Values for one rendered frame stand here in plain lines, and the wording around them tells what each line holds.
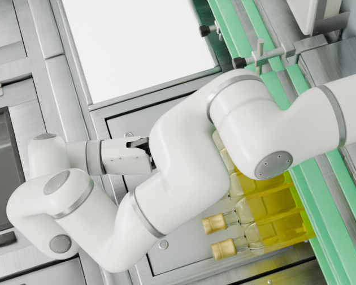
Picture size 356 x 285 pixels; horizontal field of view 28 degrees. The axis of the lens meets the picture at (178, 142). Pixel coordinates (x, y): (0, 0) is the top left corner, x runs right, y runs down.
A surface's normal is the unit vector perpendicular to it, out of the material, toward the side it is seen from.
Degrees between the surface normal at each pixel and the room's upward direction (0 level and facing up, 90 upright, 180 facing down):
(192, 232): 90
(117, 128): 90
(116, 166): 73
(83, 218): 91
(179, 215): 86
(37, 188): 63
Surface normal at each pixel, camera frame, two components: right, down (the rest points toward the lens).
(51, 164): 0.11, -0.55
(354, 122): 0.26, 0.36
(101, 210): 0.67, -0.15
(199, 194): 0.04, 0.39
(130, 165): 0.04, 0.89
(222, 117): -0.84, -0.07
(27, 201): -0.71, -0.39
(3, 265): -0.07, -0.44
